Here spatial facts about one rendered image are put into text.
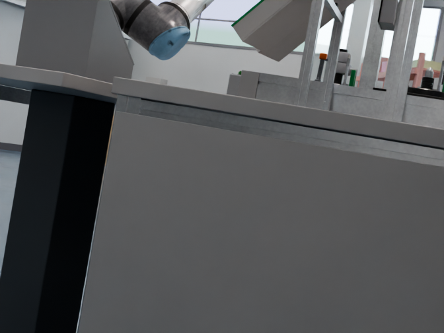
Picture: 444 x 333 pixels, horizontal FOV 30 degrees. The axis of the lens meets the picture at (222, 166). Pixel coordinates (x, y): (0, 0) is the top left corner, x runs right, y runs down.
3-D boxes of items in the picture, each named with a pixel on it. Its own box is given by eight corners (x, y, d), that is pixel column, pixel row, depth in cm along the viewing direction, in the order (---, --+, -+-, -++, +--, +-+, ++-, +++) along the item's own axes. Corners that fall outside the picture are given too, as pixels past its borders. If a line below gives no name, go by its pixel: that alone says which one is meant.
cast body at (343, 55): (326, 71, 231) (330, 46, 231) (328, 73, 235) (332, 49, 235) (355, 75, 229) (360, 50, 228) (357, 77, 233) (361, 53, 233)
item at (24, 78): (-145, 55, 199) (-143, 43, 199) (102, 105, 274) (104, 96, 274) (61, 86, 160) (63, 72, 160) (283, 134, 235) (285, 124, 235)
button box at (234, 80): (225, 95, 216) (229, 72, 216) (244, 102, 237) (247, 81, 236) (251, 99, 215) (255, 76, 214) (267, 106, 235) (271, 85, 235)
